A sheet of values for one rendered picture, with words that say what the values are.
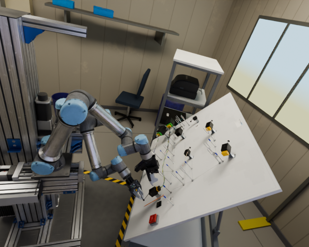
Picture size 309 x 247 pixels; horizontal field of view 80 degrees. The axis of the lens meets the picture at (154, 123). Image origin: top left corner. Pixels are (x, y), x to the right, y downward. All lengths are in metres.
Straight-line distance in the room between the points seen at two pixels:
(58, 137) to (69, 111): 0.19
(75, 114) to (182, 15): 3.48
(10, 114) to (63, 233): 1.30
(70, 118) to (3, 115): 0.59
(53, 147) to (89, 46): 3.01
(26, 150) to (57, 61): 2.71
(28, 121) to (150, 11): 3.08
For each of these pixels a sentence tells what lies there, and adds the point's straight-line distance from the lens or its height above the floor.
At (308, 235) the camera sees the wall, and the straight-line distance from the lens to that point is 3.18.
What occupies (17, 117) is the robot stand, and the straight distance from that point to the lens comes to 1.46.
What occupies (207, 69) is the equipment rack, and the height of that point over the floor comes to 1.83.
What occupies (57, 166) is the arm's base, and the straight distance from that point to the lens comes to 1.42.
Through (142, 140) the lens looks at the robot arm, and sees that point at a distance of 1.09.
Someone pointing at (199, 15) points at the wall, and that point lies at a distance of 4.29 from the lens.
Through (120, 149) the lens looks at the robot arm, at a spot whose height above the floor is 1.47.
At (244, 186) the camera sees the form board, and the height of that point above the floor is 1.58.
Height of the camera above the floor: 2.23
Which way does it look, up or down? 32 degrees down
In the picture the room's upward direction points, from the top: 15 degrees clockwise
